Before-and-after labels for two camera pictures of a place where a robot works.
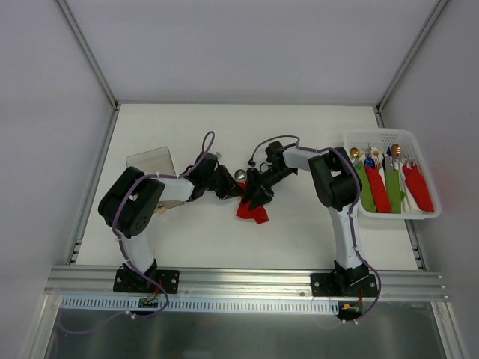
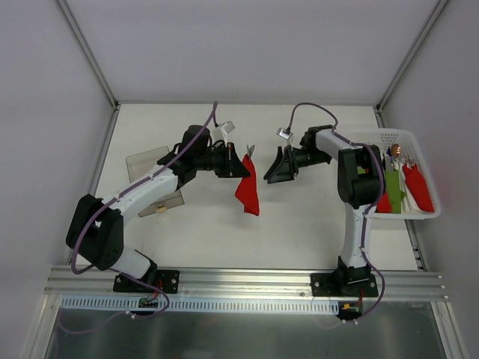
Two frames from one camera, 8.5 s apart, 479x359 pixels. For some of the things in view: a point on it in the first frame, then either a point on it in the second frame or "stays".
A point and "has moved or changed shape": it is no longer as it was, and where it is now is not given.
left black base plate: (131, 281) stays
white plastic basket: (409, 148) stays
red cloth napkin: (257, 213) has moved or changed shape
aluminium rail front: (225, 283) stays
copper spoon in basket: (395, 150) stays
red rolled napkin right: (418, 188) stays
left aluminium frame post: (87, 52) stays
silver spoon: (240, 175) has moved or changed shape
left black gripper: (226, 183) -> (229, 160)
